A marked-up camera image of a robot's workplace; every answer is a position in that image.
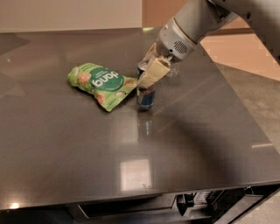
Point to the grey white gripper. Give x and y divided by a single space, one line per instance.
172 44

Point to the blue silver redbull can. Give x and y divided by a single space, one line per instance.
144 96

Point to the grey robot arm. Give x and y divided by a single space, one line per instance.
198 18

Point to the green rice chip bag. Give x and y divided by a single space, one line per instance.
108 87

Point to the clear plastic water bottle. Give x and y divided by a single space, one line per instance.
174 70

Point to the black device under table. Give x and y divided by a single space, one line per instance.
214 203

